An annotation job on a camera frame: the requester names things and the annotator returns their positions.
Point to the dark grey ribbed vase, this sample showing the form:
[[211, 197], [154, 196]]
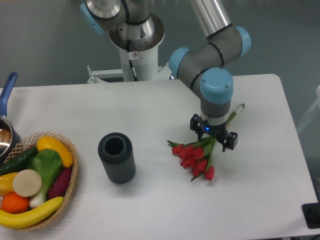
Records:
[[115, 151]]

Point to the white frame at right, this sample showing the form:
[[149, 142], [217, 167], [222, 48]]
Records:
[[310, 113]]

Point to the black device at edge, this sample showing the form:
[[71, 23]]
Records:
[[311, 212]]

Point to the red tulip bouquet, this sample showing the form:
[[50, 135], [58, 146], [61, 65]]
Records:
[[197, 156]]

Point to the yellow banana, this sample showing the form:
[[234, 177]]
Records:
[[31, 217]]

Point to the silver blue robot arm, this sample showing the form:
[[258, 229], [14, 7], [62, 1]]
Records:
[[137, 33]]

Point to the beige round slice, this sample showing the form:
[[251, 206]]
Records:
[[27, 183]]

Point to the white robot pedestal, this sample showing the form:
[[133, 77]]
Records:
[[135, 66]]

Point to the green bok choy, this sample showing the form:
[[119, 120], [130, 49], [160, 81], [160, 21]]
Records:
[[48, 164]]

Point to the yellow bell pepper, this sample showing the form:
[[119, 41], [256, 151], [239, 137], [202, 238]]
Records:
[[6, 183]]

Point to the blue handled saucepan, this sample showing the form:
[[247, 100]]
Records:
[[8, 136]]

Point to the woven wicker basket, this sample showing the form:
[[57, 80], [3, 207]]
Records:
[[31, 141]]

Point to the orange fruit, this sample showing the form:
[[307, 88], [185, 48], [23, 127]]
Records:
[[14, 204]]

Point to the yellow squash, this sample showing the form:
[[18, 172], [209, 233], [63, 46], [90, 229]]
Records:
[[48, 142]]

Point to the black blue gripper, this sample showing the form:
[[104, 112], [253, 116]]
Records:
[[228, 140]]

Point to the purple sweet potato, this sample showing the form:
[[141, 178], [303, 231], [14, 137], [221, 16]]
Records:
[[60, 185]]

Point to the dark green cucumber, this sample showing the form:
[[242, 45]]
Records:
[[18, 162]]

